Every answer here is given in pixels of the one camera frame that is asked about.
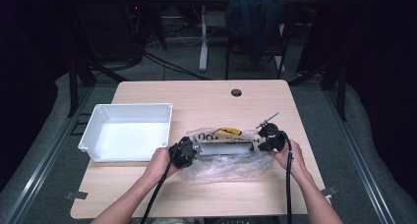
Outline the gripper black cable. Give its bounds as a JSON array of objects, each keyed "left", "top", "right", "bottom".
[
  {"left": 140, "top": 158, "right": 175, "bottom": 224},
  {"left": 284, "top": 139, "right": 294, "bottom": 224}
]

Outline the translucent plastic bag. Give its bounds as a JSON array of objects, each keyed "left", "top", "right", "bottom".
[{"left": 178, "top": 127, "right": 274, "bottom": 183}]

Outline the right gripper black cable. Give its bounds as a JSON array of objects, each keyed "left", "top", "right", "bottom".
[{"left": 284, "top": 139, "right": 294, "bottom": 224}]

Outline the white plastic tray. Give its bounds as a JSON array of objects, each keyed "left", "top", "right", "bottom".
[{"left": 78, "top": 102, "right": 174, "bottom": 163}]

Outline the dark jacket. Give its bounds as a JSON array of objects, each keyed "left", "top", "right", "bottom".
[{"left": 225, "top": 0, "right": 285, "bottom": 66}]

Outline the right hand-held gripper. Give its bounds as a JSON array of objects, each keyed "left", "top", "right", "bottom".
[{"left": 256, "top": 111, "right": 289, "bottom": 152}]

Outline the person's right hand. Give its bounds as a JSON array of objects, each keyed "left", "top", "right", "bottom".
[{"left": 268, "top": 140, "right": 308, "bottom": 181}]

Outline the white desk leg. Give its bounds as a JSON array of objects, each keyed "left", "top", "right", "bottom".
[{"left": 199, "top": 4, "right": 209, "bottom": 72}]

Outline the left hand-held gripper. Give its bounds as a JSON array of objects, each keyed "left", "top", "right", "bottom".
[{"left": 168, "top": 136, "right": 202, "bottom": 169}]

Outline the black chair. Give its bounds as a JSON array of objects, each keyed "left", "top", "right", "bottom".
[{"left": 224, "top": 21, "right": 293, "bottom": 81}]

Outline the aluminium floor rail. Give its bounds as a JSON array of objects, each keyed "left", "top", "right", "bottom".
[
  {"left": 323, "top": 85, "right": 398, "bottom": 224},
  {"left": 0, "top": 85, "right": 96, "bottom": 224}
]

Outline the yellow banana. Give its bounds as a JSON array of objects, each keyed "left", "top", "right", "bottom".
[{"left": 211, "top": 127, "right": 243, "bottom": 138}]

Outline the grey tape strip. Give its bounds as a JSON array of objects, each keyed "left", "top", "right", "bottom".
[
  {"left": 64, "top": 191, "right": 89, "bottom": 200},
  {"left": 321, "top": 185, "right": 338, "bottom": 197}
]

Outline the dark grey oblong pack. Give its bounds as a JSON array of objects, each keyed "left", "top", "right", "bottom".
[{"left": 196, "top": 140, "right": 256, "bottom": 157}]

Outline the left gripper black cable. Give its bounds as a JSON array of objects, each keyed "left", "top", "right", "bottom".
[{"left": 140, "top": 158, "right": 175, "bottom": 224}]

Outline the person's left hand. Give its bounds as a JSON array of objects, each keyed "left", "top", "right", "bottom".
[{"left": 144, "top": 147, "right": 180, "bottom": 186}]

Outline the black metal stand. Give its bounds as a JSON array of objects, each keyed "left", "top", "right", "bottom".
[
  {"left": 288, "top": 58, "right": 348, "bottom": 122},
  {"left": 67, "top": 58, "right": 129, "bottom": 119}
]

